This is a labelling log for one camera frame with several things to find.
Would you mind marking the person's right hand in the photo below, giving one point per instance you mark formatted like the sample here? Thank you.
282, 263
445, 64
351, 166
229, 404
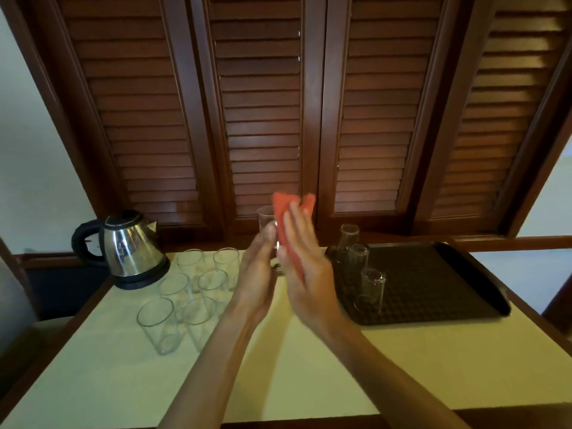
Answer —
317, 294

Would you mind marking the person's left hand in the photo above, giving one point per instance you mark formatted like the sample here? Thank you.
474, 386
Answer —
257, 285

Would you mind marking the group of clear glasses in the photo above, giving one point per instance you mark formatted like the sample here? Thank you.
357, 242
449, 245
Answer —
192, 308

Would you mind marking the red cloth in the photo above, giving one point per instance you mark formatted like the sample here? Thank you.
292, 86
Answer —
281, 205

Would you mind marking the dark brown textured tray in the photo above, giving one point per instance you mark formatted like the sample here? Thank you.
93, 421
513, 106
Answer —
424, 281

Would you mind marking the person's left forearm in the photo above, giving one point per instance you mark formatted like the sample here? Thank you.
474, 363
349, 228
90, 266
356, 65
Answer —
205, 384

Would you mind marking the person's right forearm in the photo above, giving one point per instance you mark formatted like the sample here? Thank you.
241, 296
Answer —
397, 384

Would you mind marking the steel electric kettle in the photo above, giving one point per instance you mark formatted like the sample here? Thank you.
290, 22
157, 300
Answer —
145, 280
132, 250

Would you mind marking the brown louvered wooden shutter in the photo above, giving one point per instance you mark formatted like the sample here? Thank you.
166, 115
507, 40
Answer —
138, 107
382, 107
500, 107
263, 107

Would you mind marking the brown wooden wall rail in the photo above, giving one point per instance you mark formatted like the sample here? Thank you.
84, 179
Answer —
514, 243

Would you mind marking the brown wooden door frame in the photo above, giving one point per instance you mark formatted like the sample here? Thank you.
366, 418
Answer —
561, 303

